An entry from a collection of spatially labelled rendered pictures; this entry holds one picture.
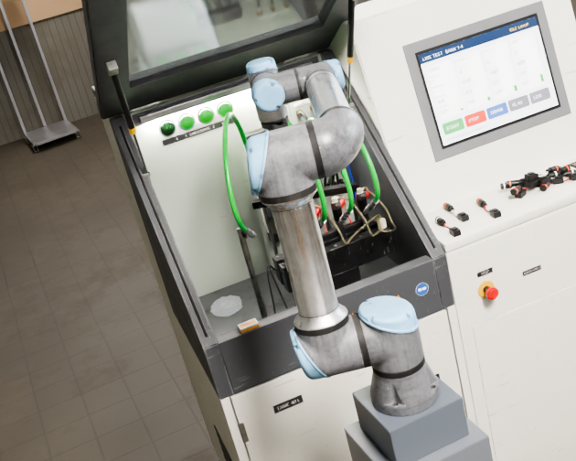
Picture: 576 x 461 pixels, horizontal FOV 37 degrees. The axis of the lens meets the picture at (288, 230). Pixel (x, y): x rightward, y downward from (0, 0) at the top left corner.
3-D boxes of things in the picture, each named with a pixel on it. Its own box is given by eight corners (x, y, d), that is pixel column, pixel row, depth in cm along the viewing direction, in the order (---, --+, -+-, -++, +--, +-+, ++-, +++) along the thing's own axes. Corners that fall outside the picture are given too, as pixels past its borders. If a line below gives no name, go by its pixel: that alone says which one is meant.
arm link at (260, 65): (244, 68, 207) (242, 60, 215) (255, 111, 212) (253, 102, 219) (275, 59, 207) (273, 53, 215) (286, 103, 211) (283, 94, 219)
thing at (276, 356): (234, 394, 225) (218, 343, 219) (229, 387, 229) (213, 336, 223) (442, 309, 239) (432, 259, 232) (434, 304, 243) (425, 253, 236)
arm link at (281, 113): (251, 104, 218) (281, 95, 220) (256, 122, 220) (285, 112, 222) (260, 110, 212) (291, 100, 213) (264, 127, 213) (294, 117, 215)
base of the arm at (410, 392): (453, 396, 185) (445, 358, 181) (391, 425, 181) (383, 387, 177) (417, 366, 198) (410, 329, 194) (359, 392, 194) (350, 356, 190)
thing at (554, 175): (518, 204, 243) (516, 187, 241) (497, 194, 253) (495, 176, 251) (586, 178, 248) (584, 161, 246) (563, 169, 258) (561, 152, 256)
